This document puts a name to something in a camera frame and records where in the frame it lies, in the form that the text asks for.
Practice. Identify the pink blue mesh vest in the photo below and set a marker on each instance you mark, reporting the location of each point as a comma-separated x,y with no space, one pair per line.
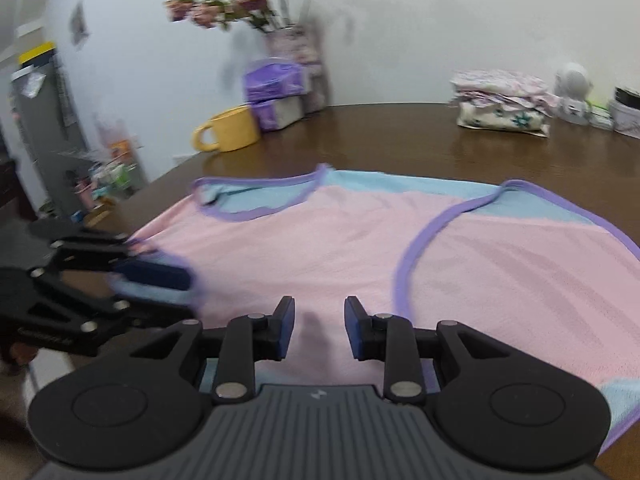
350,240

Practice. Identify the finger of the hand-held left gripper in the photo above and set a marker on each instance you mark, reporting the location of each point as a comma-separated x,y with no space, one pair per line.
150,272
115,306

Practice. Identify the white astronaut speaker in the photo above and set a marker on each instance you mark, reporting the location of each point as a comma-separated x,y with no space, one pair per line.
572,82

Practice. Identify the person's left hand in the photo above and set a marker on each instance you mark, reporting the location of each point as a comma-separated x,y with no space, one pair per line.
22,355

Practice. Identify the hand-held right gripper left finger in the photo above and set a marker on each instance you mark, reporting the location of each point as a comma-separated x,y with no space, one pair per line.
286,330

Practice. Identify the black charger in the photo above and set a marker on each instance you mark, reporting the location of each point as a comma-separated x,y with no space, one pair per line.
627,95

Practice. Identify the purple vase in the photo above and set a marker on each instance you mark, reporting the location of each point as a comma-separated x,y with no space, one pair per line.
295,42

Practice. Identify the wall picture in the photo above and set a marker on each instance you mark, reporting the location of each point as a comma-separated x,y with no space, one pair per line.
79,22

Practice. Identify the purple tissue pack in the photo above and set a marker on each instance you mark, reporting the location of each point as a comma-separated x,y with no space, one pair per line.
272,112
272,82

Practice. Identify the small green white pack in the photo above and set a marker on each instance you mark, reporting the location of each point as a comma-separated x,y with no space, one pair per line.
600,108

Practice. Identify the grey cabinet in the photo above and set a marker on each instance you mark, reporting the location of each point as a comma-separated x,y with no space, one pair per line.
45,125

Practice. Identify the silver tin box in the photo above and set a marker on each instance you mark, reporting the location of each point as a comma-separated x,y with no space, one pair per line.
625,117

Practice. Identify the folded cream green-flower cloth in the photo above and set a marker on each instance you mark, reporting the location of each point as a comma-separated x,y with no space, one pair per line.
500,120

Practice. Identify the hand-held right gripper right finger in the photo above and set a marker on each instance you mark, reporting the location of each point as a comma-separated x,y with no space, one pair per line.
352,330

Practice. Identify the folded pink floral cloth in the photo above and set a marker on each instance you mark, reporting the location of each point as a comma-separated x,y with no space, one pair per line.
495,80

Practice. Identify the yellow mug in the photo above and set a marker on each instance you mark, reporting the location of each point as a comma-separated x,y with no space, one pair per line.
235,130

